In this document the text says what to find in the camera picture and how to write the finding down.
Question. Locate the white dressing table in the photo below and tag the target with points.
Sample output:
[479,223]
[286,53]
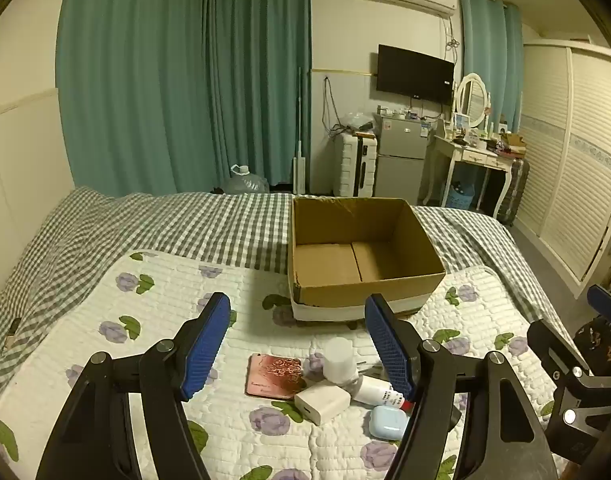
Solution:
[473,152]

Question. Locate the cream louvred wardrobe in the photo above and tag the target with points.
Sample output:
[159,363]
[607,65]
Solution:
[570,160]

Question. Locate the pink floral phone case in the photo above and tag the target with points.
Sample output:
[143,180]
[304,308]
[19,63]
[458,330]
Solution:
[273,377]

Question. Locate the white ribbed suitcase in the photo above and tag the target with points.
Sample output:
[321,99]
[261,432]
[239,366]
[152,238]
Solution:
[348,167]

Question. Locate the dark patterned clothing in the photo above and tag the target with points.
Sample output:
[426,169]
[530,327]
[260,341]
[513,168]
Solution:
[603,342]

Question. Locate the white flat mop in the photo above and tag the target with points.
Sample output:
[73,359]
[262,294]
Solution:
[300,175]

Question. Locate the narrow teal curtain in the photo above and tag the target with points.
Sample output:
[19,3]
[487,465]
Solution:
[260,85]

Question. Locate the white tube with red cap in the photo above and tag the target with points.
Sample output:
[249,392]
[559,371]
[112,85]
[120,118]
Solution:
[375,392]

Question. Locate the cardboard box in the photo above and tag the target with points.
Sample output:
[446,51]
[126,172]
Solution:
[330,260]

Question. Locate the brown cardboard boxes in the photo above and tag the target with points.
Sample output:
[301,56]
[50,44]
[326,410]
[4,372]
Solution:
[513,142]

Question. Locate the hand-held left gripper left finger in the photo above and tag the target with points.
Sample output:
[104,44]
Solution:
[205,347]

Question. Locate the blue plastic basket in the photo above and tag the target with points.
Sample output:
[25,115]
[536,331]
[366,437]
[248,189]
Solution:
[458,199]

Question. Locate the black wall television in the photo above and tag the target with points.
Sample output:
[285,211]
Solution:
[413,75]

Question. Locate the white floral quilted mat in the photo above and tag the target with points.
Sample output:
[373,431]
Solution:
[185,280]

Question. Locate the clear water jug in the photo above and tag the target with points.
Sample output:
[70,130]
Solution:
[245,182]

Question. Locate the grey checkered bedsheet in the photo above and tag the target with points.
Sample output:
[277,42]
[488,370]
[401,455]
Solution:
[160,220]

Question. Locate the light blue earbuds case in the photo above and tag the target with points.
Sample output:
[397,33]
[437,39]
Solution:
[385,422]

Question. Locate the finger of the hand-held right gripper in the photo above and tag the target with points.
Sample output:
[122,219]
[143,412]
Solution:
[608,300]
[555,347]

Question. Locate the clear plastic bag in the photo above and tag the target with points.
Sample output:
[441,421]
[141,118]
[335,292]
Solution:
[358,120]

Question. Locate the dark suitcase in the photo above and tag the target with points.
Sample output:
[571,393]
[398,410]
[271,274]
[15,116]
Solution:
[515,190]

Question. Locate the teal curtain beside wardrobe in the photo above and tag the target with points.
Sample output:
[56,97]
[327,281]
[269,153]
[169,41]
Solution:
[490,60]

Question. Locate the wide teal curtain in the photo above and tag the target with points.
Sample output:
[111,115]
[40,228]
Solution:
[130,85]

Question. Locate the white cylindrical bottle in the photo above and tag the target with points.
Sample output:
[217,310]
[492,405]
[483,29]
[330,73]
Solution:
[339,360]

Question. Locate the white oval vanity mirror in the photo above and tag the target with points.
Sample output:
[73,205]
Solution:
[471,97]

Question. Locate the grey two-door fridge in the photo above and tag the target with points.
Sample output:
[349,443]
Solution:
[400,160]

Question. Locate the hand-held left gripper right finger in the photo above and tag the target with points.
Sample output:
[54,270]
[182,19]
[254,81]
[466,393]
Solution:
[390,350]

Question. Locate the white power charger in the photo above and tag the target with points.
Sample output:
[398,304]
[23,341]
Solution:
[323,402]

